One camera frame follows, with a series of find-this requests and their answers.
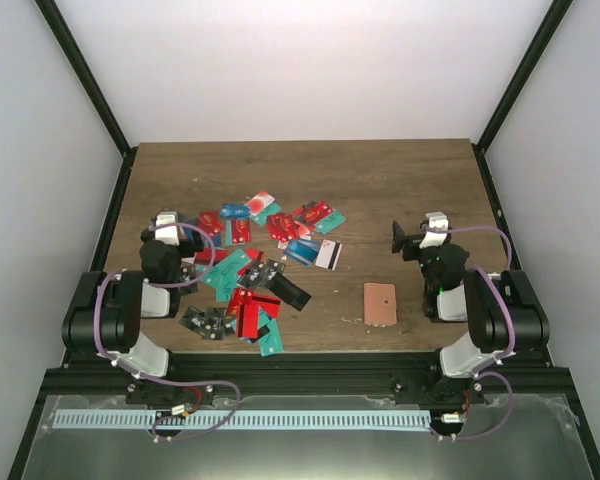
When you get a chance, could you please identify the pink leather card holder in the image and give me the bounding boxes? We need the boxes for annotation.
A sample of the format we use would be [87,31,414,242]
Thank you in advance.
[363,283,397,327]

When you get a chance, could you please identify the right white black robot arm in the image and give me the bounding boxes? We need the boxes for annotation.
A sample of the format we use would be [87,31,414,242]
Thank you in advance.
[391,212,550,403]

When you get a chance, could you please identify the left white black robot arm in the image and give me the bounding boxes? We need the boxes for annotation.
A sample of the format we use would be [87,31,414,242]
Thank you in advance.
[61,228,203,404]

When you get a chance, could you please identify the red card left top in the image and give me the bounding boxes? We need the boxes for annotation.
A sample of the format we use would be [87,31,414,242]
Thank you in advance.
[198,210,225,237]

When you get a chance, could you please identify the teal cards centre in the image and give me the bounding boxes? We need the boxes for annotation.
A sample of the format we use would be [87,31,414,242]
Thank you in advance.
[203,249,251,302]

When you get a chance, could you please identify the red card middle top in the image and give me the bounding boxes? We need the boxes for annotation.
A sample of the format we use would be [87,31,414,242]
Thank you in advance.
[230,218,252,245]

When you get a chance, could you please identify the blue card top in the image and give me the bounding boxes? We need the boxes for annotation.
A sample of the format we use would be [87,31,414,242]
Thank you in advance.
[219,203,251,219]

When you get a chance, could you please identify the teal card far right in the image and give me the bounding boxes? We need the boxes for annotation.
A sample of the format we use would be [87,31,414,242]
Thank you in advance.
[315,209,346,235]

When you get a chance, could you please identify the white card black stripe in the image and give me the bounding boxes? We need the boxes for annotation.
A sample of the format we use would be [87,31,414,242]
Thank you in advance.
[314,240,342,270]

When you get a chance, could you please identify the black cards centre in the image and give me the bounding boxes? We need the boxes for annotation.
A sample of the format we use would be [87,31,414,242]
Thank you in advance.
[237,260,286,290]

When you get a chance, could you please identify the black cards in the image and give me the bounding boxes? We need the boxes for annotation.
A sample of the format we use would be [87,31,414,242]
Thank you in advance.
[237,260,286,290]
[179,306,236,341]

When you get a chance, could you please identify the red cards stack front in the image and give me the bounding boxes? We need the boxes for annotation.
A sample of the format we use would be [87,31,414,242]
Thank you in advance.
[227,287,281,339]

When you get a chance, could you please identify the black cards front left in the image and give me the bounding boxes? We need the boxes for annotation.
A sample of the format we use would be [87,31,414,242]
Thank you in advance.
[179,306,236,341]

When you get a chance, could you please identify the white red circle card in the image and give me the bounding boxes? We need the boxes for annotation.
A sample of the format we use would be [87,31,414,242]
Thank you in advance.
[245,191,275,216]

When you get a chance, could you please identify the red card far right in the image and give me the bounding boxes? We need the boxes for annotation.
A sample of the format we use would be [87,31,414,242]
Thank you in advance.
[299,201,333,226]

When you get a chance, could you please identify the red card centre top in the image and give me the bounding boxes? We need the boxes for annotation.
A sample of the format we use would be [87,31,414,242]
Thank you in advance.
[266,212,300,242]

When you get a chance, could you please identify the blue striped card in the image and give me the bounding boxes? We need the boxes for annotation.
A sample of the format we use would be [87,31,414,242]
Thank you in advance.
[284,239,321,266]

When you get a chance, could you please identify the black long card box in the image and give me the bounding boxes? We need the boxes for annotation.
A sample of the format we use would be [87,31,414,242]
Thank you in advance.
[268,274,311,311]

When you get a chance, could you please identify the teal card front edge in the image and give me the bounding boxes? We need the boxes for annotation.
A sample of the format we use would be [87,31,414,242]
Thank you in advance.
[257,319,284,357]

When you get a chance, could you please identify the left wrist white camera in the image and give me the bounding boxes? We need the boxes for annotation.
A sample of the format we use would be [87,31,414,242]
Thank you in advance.
[154,211,180,246]

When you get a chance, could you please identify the wrist white camera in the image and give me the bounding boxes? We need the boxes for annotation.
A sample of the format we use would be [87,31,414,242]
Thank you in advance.
[419,212,449,250]
[154,211,180,246]

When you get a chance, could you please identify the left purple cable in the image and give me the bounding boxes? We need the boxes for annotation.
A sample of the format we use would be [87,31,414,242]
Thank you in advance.
[92,221,242,442]

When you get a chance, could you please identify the purple cable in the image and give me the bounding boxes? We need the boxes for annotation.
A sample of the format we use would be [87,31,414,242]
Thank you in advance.
[92,221,242,442]
[427,225,517,442]

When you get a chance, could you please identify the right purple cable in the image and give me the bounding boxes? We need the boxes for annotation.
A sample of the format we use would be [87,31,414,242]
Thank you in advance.
[427,225,517,442]

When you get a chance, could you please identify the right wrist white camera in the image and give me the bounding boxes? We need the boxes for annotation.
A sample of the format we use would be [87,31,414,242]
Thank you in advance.
[419,212,449,250]

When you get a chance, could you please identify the black aluminium front rail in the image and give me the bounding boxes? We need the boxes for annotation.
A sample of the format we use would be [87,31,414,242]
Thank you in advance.
[39,349,571,406]

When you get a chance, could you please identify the light blue slotted cable duct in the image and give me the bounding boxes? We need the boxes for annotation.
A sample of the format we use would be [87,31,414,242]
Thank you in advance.
[52,409,431,432]

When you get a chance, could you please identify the black frame left post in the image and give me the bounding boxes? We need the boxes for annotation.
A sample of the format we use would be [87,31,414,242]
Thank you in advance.
[33,0,133,156]

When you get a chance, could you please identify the black frame post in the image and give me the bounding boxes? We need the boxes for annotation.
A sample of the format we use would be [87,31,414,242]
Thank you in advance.
[477,0,574,151]
[33,0,133,156]

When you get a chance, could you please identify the black frame right post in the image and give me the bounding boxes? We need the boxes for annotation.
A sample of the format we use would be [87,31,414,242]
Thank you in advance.
[477,0,574,151]

